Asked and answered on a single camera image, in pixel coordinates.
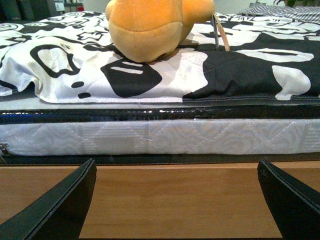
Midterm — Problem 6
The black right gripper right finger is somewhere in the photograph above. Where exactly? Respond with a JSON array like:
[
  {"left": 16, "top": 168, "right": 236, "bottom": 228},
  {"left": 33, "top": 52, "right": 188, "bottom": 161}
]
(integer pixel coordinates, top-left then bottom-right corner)
[{"left": 257, "top": 159, "right": 320, "bottom": 240}]

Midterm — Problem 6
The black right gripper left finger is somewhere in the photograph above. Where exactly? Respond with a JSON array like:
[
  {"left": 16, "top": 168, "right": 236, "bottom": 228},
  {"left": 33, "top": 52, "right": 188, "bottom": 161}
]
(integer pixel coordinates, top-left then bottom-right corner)
[{"left": 0, "top": 159, "right": 97, "bottom": 240}]

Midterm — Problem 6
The orange plush toy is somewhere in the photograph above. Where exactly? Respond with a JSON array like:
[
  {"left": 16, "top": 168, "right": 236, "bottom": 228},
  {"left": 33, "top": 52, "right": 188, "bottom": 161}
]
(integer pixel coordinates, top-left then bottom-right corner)
[{"left": 105, "top": 0, "right": 216, "bottom": 63}]

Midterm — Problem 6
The white quilted mattress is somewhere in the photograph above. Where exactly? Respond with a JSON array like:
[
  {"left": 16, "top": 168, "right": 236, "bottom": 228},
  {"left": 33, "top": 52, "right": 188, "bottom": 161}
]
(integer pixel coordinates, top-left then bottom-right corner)
[{"left": 0, "top": 94, "right": 320, "bottom": 166}]

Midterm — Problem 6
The black and white patterned sheet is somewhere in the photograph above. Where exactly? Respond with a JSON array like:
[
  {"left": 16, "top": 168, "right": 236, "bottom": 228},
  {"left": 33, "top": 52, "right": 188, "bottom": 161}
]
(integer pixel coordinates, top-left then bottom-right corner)
[{"left": 0, "top": 11, "right": 320, "bottom": 104}]

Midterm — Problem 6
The striped grey pillow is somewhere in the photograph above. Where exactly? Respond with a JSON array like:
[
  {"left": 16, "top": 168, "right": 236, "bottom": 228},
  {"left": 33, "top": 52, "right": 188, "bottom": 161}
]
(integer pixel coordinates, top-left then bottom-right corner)
[{"left": 237, "top": 5, "right": 320, "bottom": 24}]

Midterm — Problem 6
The white toy label tag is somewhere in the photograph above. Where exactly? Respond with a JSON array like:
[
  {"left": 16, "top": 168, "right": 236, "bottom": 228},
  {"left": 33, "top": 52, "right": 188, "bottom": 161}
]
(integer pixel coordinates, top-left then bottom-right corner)
[{"left": 212, "top": 13, "right": 231, "bottom": 52}]

